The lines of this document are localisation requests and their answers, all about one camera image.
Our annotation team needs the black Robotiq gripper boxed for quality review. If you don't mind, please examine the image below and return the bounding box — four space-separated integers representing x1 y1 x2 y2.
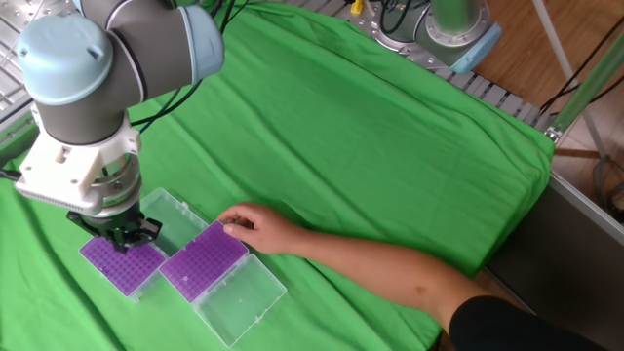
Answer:
66 202 164 255

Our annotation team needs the purple rack pipette tip box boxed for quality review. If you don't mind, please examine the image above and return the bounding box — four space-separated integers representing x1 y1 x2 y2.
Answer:
159 220 288 348
78 187 211 303

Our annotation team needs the person's right forearm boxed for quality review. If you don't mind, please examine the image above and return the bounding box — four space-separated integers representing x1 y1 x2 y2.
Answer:
299 228 488 333

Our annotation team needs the person's right hand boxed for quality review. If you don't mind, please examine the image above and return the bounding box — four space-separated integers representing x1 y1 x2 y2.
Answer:
216 202 307 257

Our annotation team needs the green table cloth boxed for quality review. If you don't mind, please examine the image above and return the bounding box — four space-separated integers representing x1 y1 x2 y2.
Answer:
0 0 557 351

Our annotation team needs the black shirt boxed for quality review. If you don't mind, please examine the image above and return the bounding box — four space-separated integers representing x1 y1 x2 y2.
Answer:
448 294 610 351

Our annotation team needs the white thin rod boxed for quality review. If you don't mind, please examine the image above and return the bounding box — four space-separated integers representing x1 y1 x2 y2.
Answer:
530 0 608 160

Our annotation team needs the silver wrist coupling ring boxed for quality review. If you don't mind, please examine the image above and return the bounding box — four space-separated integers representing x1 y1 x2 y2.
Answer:
92 153 145 219

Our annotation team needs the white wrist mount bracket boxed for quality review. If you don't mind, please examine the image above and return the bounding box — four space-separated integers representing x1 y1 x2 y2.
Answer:
17 114 143 206

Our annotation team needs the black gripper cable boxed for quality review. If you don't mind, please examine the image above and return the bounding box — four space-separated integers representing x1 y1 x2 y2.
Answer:
129 0 240 134

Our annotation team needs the grey cable coil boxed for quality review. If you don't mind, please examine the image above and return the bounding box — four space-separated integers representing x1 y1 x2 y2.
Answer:
592 155 624 221

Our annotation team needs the aluminium frame beam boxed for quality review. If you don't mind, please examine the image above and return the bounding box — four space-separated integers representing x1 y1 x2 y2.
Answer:
545 28 624 143

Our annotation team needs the black floor cable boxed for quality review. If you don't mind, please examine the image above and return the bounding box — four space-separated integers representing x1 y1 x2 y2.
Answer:
538 17 624 118

